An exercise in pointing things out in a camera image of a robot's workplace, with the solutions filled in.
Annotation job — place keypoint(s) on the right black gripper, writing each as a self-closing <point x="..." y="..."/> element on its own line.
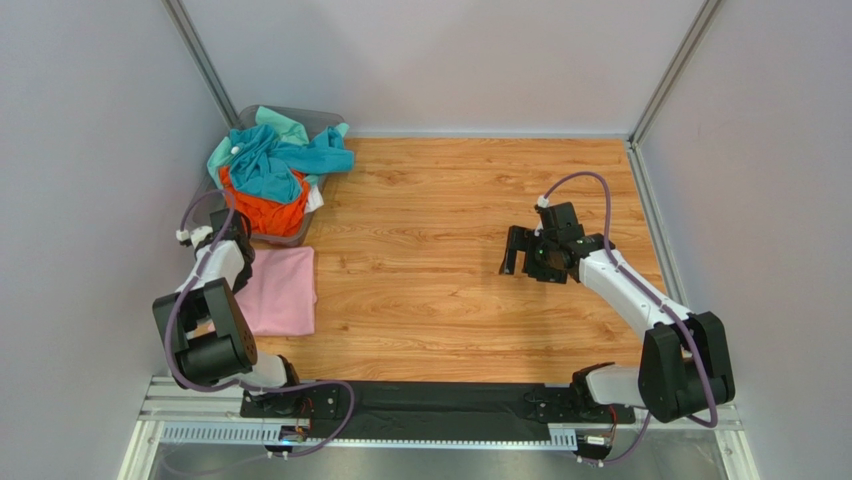
<point x="532" y="253"/>

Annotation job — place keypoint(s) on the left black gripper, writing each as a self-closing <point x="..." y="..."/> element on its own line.
<point x="243" y="280"/>

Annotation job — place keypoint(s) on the pink t shirt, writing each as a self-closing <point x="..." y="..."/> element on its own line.
<point x="280" y="297"/>

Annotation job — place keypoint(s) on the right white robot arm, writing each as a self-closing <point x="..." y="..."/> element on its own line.
<point x="685" y="366"/>

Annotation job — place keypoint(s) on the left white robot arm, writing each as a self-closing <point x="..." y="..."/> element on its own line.
<point x="205" y="335"/>

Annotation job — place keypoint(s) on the orange t shirt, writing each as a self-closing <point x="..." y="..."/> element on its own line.
<point x="267" y="216"/>

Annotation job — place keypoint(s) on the mint green t shirt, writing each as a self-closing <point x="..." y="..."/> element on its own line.
<point x="288" y="130"/>

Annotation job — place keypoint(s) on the teal blue t shirt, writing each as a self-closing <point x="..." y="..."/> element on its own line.
<point x="266" y="166"/>

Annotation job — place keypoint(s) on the white t shirt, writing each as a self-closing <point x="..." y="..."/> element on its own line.
<point x="315" y="200"/>

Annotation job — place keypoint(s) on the aluminium frame rail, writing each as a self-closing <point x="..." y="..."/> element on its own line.
<point x="170" y="412"/>

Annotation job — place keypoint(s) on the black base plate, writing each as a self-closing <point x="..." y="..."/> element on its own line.
<point x="443" y="411"/>

